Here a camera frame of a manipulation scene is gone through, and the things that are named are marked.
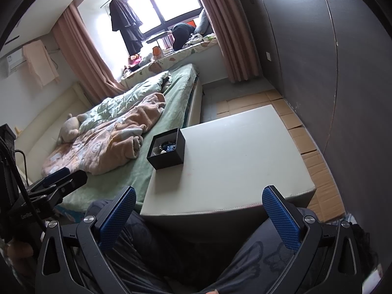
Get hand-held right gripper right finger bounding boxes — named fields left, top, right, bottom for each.
left=261, top=185, right=367, bottom=294

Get bed with green sheet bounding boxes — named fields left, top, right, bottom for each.
left=56, top=63, right=205, bottom=212

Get hanging black clothes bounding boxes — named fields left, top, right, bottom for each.
left=109, top=0, right=144, bottom=56

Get window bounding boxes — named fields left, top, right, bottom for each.
left=122, top=0, right=205, bottom=38

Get pink toy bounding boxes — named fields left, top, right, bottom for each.
left=128, top=53, right=143, bottom=70

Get white low table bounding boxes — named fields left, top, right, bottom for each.
left=139, top=104, right=318, bottom=222

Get grey pillow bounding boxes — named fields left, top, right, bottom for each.
left=192, top=7, right=209, bottom=36

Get pink fleece blanket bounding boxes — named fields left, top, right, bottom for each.
left=41, top=93, right=166, bottom=177

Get white padded headboard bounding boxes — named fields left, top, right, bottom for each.
left=13, top=82, right=93, bottom=179

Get white air conditioner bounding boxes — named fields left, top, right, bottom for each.
left=0, top=31, right=29, bottom=78

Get person's left hand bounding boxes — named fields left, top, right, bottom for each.
left=7, top=240, right=35, bottom=260

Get black bag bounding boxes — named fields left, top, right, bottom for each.
left=171, top=22, right=197, bottom=51

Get dark blue bead bracelet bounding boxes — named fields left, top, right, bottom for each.
left=159, top=140, right=178, bottom=154

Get cardboard floor sheets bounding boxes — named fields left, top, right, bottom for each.
left=215, top=88, right=347, bottom=221

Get beige hanging towel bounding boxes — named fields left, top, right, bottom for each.
left=22, top=39, right=61, bottom=91

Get pink curtain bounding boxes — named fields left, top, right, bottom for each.
left=50, top=4, right=130, bottom=102
left=188, top=0, right=264, bottom=84

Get beige plush toy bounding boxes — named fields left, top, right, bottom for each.
left=56, top=113, right=90, bottom=145

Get black jewelry box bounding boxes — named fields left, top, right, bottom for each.
left=146, top=127, right=187, bottom=171

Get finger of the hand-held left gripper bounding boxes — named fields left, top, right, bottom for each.
left=27, top=167, right=71, bottom=191
left=45, top=170, right=89, bottom=209

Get patterned window seat cushion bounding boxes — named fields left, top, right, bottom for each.
left=120, top=35, right=220, bottom=88

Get person's dark patterned pants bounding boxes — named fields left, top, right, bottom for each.
left=76, top=198, right=381, bottom=294

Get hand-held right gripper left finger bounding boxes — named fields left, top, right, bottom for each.
left=35, top=185, right=137, bottom=294

